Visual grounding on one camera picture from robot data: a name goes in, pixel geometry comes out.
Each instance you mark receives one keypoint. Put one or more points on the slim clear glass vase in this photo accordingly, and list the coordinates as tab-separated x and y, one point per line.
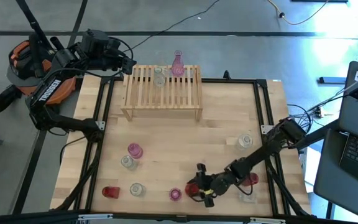
159	76

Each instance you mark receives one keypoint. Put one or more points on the silver metal bracket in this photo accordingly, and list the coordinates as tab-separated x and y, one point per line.
267	221
95	216

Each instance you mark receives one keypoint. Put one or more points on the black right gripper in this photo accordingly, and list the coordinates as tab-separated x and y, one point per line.
217	185

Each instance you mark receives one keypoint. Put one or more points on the wide ribbed pink glass vase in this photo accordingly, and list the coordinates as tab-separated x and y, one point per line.
135	150

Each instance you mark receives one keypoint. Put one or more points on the diamond-cut clear glass vase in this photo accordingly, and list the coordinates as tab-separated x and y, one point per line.
244	142

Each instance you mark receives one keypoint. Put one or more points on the round red glass vase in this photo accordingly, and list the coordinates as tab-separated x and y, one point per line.
191	189

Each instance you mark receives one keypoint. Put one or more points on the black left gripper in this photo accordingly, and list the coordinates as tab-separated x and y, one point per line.
117	59

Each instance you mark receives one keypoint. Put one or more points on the square clear glass vase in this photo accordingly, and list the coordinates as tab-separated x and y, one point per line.
247	197

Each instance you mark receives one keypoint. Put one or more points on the small scalloped pink glass vase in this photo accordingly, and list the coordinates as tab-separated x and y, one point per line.
175	194

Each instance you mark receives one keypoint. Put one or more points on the orange shop vacuum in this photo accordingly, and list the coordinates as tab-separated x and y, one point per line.
20	51

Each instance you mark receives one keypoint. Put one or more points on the tall pink glass bottle vase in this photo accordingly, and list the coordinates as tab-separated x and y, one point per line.
178	65

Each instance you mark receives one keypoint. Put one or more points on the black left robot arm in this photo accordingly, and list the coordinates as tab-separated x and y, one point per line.
50	90

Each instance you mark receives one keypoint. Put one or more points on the round clear glass vase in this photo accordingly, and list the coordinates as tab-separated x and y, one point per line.
137	189

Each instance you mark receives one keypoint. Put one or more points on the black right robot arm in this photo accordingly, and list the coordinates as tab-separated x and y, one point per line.
256	157

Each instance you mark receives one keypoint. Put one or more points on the white box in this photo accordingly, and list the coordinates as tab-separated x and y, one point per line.
311	165

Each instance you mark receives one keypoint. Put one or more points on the laptop on stand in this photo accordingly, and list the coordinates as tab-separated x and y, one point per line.
331	186

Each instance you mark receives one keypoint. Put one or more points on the square red glass vase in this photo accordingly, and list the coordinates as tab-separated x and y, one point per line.
111	192

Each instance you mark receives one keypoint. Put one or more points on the black slanted pole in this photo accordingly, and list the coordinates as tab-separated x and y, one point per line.
31	20

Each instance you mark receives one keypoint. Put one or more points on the wooden slatted shelf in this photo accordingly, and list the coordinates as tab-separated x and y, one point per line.
141	99

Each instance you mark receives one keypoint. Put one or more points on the tall gridded clear glass vase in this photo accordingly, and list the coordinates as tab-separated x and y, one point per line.
129	162

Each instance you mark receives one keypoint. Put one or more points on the black vacuum wand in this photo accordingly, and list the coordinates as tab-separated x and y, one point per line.
56	43

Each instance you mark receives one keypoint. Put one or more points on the tall red glass vase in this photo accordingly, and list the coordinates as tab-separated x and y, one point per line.
253	180

